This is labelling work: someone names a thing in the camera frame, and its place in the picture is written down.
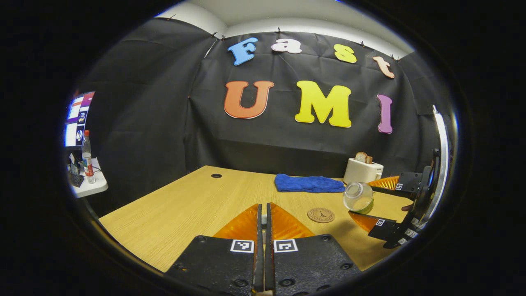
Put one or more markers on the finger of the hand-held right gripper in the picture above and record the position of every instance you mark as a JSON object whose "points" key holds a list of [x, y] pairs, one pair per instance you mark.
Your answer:
{"points": [[411, 181], [390, 234]]}

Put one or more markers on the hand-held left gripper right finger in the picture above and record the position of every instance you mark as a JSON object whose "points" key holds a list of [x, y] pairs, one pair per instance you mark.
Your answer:
{"points": [[308, 263]]}

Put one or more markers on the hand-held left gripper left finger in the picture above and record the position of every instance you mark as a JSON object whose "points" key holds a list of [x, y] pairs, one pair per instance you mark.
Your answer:
{"points": [[224, 263]]}

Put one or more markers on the clear plastic water bottle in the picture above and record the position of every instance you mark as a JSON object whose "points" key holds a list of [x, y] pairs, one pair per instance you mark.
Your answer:
{"points": [[358, 197]]}

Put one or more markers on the round brown coaster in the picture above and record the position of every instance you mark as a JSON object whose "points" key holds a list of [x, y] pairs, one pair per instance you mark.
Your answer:
{"points": [[321, 215]]}

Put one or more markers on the white teacup lid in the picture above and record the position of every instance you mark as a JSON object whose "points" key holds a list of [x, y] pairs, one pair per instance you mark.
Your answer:
{"points": [[263, 219]]}

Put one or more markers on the red cap plastic bottle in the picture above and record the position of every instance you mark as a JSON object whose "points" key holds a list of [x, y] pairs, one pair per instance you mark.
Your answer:
{"points": [[87, 160]]}

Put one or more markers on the white toaster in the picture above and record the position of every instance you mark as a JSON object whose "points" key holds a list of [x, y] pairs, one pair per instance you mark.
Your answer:
{"points": [[361, 172]]}

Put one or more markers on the toast slice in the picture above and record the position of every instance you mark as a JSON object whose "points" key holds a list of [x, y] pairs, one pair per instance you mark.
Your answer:
{"points": [[363, 157]]}

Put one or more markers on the blue towel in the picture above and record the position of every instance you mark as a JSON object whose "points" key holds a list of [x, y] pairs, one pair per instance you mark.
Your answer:
{"points": [[308, 183]]}

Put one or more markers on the white side table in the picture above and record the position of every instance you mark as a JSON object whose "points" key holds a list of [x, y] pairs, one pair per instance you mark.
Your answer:
{"points": [[94, 187]]}

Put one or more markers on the black backdrop cloth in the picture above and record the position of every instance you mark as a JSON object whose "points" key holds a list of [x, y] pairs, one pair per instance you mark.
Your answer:
{"points": [[164, 123]]}

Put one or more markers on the black keyboard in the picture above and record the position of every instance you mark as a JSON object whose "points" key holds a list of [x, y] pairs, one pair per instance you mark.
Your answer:
{"points": [[77, 180]]}

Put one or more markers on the computer monitor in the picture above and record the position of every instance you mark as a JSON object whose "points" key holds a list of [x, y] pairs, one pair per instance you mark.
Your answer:
{"points": [[78, 121]]}

